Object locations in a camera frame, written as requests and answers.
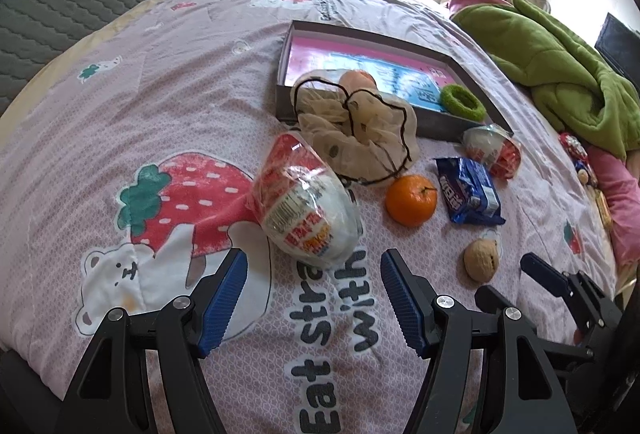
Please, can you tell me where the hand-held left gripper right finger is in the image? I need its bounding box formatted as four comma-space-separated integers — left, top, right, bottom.
380, 249, 581, 434

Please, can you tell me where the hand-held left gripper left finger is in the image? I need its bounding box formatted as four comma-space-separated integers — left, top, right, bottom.
54, 248, 249, 434

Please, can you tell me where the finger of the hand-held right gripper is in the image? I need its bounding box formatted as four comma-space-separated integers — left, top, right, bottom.
474, 285, 597, 362
520, 252, 572, 301

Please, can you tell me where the walnut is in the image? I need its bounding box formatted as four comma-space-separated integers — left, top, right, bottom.
463, 238, 501, 283

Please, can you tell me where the orange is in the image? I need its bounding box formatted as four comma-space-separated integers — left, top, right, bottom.
386, 175, 438, 228
339, 70, 377, 95

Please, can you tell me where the blue snack packet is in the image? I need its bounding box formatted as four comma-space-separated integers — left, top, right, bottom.
435, 156, 505, 225

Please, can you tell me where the large egg-shaped snack packet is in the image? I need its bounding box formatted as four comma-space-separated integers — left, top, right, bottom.
247, 132, 365, 271

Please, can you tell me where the small egg-shaped snack packet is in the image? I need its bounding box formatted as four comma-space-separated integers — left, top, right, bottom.
462, 124, 522, 179

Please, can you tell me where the beige mesh drawstring bag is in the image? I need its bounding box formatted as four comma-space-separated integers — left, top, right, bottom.
290, 70, 418, 187

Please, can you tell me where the shallow cardboard box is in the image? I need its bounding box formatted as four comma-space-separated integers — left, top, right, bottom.
275, 20, 515, 145

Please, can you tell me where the yellow snack packet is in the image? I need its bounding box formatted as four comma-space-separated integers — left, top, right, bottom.
595, 189, 614, 231

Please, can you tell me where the red snack packet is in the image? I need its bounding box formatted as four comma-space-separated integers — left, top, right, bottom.
559, 133, 598, 187

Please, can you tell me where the green hair scrunchie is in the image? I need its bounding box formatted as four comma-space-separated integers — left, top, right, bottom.
440, 84, 487, 121

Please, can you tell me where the green blanket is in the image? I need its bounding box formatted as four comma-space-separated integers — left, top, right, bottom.
452, 0, 640, 161

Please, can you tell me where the pink printed bed sheet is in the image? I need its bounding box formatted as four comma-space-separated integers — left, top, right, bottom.
0, 0, 621, 434

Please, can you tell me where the black television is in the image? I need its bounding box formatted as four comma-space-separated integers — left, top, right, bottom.
595, 12, 640, 82

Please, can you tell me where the pink pillow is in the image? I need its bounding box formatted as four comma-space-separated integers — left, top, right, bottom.
447, 0, 512, 17

